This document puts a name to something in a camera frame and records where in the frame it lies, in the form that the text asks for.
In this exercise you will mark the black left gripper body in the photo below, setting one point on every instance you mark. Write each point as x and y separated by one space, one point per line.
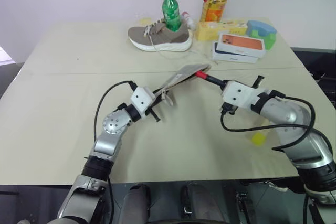
150 104

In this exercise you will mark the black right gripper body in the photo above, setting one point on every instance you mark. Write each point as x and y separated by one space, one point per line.
229 108

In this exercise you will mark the red marker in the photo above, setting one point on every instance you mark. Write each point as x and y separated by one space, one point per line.
207 76

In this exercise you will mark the beige grid pouch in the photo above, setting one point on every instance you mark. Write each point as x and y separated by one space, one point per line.
181 78

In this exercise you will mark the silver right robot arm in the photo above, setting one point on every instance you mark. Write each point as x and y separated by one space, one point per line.
302 134

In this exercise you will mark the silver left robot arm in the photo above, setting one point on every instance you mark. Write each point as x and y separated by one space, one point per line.
110 140

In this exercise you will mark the yellow highlighter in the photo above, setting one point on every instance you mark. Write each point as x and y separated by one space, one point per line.
258 139

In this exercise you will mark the blue print phone box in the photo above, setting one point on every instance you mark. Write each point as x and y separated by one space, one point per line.
231 57

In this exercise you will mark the orange print phone box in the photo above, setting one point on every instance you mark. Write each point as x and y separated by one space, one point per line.
242 44

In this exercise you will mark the yellow cardboard box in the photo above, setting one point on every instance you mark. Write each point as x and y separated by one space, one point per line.
210 31

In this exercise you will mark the taupe sneaker white sole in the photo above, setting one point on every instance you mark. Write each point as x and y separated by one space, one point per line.
162 36

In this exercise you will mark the blue and green toy block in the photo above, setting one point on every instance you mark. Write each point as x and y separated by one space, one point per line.
262 32

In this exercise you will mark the small white bottle red cap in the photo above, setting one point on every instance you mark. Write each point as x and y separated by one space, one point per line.
187 18

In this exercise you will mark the green plastic soda bottle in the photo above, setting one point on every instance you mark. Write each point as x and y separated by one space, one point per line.
170 11

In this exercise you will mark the black furniture beside table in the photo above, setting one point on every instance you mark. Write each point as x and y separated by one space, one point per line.
317 64

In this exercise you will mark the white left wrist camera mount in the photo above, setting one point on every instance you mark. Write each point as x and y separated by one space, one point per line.
140 98

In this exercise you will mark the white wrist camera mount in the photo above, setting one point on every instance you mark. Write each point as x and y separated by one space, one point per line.
140 98
237 93

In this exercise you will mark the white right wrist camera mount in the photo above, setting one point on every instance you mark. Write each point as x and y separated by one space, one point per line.
237 93

